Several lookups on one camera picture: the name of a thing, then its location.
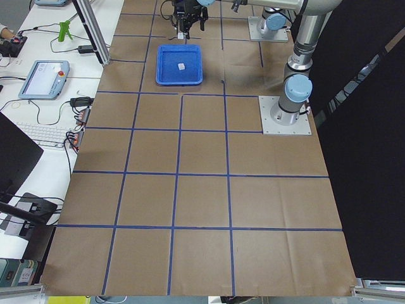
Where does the black monitor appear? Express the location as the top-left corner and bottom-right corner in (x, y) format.
(0, 114), (44, 203)

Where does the blue plastic tray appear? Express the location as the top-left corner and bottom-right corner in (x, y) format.
(156, 44), (203, 86)

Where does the aluminium frame post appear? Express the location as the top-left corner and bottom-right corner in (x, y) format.
(72, 0), (111, 67)

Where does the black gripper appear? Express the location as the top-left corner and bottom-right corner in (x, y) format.
(171, 0), (208, 38)

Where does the teach pendant tablet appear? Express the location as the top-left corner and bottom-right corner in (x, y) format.
(18, 60), (70, 100)

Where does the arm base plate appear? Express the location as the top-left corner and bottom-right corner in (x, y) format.
(248, 16), (289, 42)
(258, 96), (312, 136)

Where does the person hand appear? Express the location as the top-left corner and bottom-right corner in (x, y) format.
(0, 24), (15, 39)

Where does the green handled grabber tool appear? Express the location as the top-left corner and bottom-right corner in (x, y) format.
(58, 20), (73, 42)

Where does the white keyboard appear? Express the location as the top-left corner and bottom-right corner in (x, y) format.
(16, 122), (72, 149)

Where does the black power adapter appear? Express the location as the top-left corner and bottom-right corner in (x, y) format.
(77, 45), (94, 54)

